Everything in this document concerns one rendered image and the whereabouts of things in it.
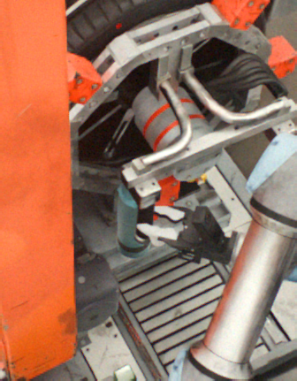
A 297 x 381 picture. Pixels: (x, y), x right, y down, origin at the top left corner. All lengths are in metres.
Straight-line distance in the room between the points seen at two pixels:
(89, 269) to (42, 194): 0.91
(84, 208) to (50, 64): 1.47
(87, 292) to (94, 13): 0.79
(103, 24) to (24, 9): 0.75
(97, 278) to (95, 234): 0.30
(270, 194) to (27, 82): 0.46
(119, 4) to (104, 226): 0.94
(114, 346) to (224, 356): 1.11
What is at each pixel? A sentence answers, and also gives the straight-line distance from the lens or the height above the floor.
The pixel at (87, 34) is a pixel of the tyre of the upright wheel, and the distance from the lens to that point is 1.88.
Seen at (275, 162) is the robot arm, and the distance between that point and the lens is 1.46.
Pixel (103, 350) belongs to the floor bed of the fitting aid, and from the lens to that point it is 2.64.
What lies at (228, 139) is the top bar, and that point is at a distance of 1.92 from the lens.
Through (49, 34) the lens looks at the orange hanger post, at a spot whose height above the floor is 1.63.
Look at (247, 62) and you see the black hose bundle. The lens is 1.97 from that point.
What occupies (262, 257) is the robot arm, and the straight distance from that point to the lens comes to 1.51.
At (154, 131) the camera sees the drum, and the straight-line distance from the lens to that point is 2.03.
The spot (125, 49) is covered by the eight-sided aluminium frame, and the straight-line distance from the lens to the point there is 1.87.
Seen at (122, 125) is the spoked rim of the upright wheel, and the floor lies 0.72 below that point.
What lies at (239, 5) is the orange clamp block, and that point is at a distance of 1.95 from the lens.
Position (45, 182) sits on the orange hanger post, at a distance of 1.47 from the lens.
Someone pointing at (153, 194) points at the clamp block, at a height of 0.94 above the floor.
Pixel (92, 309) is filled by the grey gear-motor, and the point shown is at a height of 0.37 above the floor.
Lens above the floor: 2.52
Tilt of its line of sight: 55 degrees down
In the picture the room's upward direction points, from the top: 3 degrees clockwise
